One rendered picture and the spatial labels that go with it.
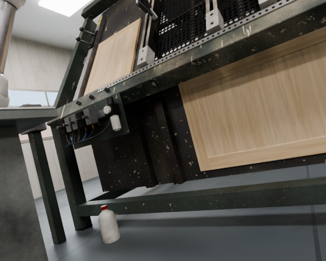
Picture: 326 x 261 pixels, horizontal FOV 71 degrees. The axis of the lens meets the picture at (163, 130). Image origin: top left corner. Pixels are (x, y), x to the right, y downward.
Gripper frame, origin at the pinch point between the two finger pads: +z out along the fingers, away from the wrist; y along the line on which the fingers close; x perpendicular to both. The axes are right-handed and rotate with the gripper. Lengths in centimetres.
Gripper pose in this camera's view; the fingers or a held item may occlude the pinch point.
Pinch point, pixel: (152, 14)
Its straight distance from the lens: 158.3
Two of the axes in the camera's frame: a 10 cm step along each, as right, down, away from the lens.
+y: 0.7, -8.7, 4.9
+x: -8.1, 2.3, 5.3
